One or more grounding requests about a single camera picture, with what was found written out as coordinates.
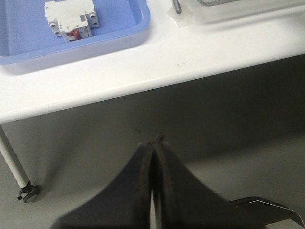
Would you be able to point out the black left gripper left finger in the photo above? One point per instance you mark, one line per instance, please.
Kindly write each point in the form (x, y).
(124, 204)

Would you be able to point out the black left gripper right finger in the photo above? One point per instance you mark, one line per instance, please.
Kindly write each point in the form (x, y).
(184, 202)

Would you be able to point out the left black caster wheel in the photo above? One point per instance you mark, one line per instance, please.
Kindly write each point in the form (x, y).
(28, 193)

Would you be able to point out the white left table leg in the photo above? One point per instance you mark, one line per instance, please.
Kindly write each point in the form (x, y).
(12, 160)

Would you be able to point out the blue plastic tray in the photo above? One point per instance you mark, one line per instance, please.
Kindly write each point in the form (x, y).
(25, 34)

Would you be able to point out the white circuit breaker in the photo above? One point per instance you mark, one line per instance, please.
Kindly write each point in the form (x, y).
(71, 19)

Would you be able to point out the black metal bracket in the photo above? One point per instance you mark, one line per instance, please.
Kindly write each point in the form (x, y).
(272, 215)

